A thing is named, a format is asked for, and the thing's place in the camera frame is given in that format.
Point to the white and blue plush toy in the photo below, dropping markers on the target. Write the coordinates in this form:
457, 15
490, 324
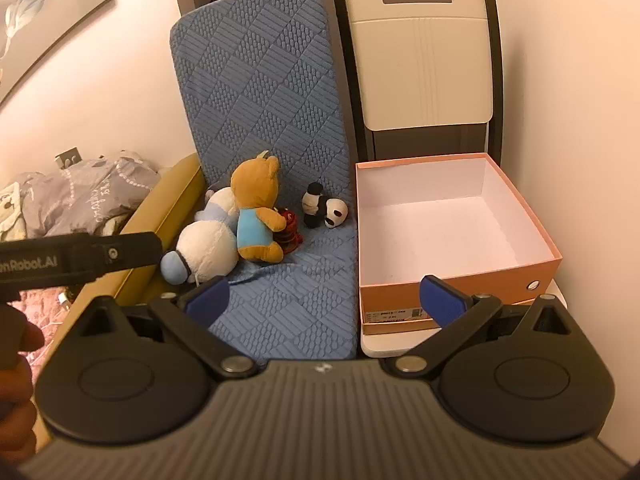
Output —
210, 250

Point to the orange cardboard box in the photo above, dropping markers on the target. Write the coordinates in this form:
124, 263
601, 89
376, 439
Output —
450, 220

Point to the yellow sofa frame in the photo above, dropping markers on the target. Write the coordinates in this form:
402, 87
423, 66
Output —
165, 195

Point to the cream patterned cloth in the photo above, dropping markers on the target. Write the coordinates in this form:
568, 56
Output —
10, 210

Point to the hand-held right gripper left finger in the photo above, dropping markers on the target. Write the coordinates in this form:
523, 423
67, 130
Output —
209, 297

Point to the red toy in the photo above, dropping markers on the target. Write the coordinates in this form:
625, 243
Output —
289, 232

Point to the panda plush toy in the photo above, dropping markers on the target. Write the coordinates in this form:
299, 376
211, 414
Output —
325, 207

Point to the person's left hand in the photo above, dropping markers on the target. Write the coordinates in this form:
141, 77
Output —
15, 375

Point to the pink rug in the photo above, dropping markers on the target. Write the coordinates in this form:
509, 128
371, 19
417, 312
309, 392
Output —
40, 310

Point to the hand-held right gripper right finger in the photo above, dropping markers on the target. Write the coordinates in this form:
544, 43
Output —
440, 302

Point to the grey blanket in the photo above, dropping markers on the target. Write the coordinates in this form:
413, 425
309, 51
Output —
90, 195

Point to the framed wall picture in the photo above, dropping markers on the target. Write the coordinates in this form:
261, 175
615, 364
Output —
45, 5

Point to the blue quilted cushion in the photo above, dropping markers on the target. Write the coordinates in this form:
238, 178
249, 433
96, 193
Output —
260, 85

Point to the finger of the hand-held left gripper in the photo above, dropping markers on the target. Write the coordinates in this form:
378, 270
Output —
135, 252

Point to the brown teddy bear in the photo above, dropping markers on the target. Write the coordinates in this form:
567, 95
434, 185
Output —
255, 185

